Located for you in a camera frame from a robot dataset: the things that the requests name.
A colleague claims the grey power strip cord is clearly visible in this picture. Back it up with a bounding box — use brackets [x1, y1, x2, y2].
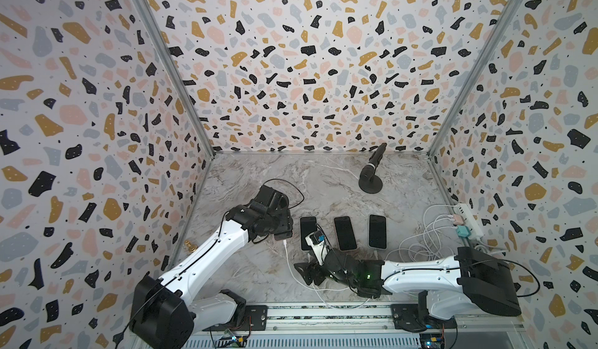
[471, 236, 508, 257]

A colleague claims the small gold figurine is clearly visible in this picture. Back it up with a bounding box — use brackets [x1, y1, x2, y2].
[184, 240, 198, 253]

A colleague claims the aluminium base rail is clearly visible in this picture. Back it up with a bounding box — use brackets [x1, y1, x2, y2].
[181, 302, 533, 348]

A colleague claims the pink charger plug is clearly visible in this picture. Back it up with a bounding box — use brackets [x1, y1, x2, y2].
[453, 215, 464, 225]

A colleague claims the teal charger plug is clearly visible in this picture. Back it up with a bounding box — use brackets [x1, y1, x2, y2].
[456, 225, 471, 238]

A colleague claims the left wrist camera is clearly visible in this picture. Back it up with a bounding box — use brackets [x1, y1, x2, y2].
[305, 230, 329, 266]

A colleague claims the black phone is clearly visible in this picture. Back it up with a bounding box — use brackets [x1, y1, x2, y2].
[275, 229, 293, 241]
[300, 217, 318, 252]
[368, 215, 387, 249]
[334, 216, 358, 251]

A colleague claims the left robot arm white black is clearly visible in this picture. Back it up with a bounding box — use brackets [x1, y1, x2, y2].
[126, 185, 293, 348]

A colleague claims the black microphone on stand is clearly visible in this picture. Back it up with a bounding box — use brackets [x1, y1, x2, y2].
[358, 143, 387, 194]

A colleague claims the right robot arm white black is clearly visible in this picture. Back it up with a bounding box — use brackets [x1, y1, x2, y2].
[293, 243, 521, 320]

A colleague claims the white power strip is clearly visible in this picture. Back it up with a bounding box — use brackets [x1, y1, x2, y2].
[455, 204, 484, 239]

